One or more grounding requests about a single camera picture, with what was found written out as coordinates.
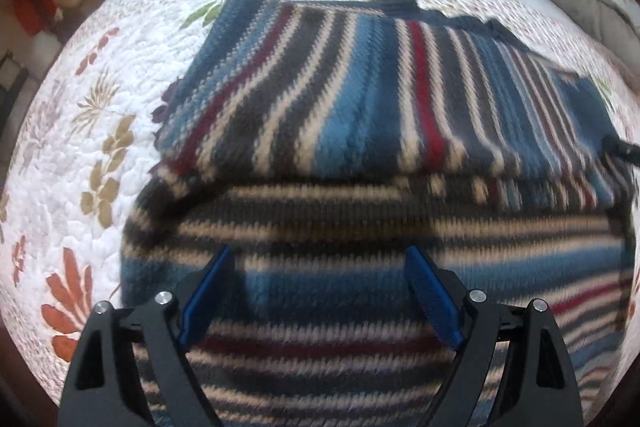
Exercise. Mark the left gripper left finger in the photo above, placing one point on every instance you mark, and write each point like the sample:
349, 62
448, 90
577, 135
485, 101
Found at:
103, 385

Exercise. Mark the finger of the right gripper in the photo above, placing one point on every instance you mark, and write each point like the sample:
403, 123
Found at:
615, 147

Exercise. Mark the striped knit sweater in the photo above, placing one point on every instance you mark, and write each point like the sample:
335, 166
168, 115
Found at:
320, 140

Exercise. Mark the floral quilted bedspread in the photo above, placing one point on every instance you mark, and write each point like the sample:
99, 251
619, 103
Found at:
86, 150

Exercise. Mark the black chair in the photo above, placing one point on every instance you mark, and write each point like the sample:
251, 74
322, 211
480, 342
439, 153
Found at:
13, 77

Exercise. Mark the red bag on wall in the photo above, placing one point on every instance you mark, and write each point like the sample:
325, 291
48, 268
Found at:
35, 16

